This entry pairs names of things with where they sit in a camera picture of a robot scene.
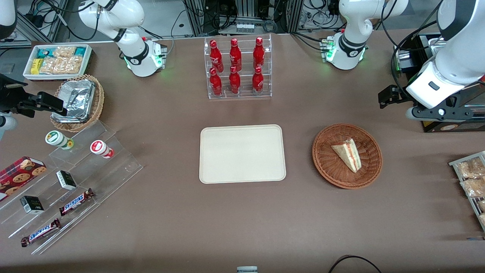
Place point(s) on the white power strip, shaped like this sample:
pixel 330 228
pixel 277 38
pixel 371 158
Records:
pixel 245 27

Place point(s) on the small grey device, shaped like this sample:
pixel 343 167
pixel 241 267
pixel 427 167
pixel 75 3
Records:
pixel 247 269

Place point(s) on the clear acrylic step display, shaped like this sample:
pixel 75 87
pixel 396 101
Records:
pixel 113 170

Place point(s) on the yellow snack packet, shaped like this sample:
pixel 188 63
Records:
pixel 35 66

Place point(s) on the green capped white cup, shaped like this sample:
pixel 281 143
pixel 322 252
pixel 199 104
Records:
pixel 56 138

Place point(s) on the Snickers bar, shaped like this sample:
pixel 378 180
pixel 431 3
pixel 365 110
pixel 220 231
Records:
pixel 75 202
pixel 39 232

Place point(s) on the clear acrylic bottle rack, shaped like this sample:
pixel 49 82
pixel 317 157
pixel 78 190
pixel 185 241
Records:
pixel 244 89

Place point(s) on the small black box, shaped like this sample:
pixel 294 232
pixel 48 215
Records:
pixel 32 204
pixel 66 180

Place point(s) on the red cola bottle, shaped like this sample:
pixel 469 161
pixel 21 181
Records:
pixel 235 56
pixel 216 83
pixel 234 81
pixel 258 81
pixel 215 57
pixel 258 54

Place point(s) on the teal snack packet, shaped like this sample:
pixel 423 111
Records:
pixel 80 51
pixel 45 53

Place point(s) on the brown wicker basket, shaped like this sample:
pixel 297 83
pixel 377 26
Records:
pixel 329 167

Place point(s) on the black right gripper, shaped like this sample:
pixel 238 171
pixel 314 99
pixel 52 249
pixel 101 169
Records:
pixel 12 94

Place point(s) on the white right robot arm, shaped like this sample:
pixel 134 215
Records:
pixel 132 45

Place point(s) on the white snack bin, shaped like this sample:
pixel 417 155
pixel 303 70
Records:
pixel 28 74

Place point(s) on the light wicker basket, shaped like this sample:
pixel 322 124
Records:
pixel 97 102

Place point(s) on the black hot dog machine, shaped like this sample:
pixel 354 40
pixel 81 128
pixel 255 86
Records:
pixel 435 127

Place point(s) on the triangular sandwich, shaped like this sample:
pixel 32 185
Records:
pixel 348 153

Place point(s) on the small rice cracker bag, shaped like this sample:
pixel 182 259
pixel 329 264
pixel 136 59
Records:
pixel 65 51

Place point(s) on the large rice cracker bag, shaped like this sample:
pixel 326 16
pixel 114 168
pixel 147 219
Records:
pixel 60 65

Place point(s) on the silver foil container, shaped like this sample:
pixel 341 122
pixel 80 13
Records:
pixel 77 98

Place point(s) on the brown table cover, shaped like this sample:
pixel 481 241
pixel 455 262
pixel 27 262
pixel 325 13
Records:
pixel 170 227

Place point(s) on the cream plastic tray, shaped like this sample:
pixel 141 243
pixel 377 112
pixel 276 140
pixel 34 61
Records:
pixel 242 153

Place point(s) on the red capped white cup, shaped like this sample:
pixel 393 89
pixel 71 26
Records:
pixel 100 148

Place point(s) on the red cookie box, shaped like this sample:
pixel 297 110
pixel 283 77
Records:
pixel 19 176

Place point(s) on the grey snack rack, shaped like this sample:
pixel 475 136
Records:
pixel 454 163

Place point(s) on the clear cracker bag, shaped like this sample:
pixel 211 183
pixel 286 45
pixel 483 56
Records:
pixel 470 168
pixel 481 205
pixel 473 187
pixel 482 220

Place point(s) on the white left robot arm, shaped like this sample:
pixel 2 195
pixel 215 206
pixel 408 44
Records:
pixel 350 22

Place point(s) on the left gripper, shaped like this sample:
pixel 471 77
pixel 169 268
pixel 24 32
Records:
pixel 398 95

